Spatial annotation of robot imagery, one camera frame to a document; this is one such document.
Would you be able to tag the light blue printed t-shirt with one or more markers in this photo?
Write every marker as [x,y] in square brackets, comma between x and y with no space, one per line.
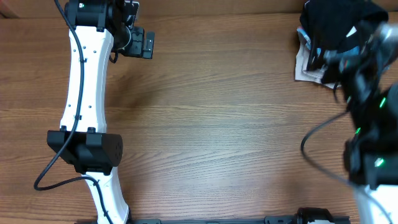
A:
[305,47]

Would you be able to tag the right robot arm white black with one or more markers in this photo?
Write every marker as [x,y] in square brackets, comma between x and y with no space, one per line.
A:
[370,157]

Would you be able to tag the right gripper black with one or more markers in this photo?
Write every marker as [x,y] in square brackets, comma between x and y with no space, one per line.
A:
[335,70]

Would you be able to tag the beige shorts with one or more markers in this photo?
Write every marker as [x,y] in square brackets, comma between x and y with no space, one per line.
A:
[302,73]

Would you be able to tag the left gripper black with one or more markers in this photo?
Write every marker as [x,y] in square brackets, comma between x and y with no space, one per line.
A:
[147,45]

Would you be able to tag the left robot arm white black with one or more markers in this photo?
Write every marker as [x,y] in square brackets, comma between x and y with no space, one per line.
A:
[99,32]

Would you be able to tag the black t-shirt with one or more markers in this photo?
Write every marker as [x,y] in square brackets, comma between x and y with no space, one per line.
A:
[338,26]

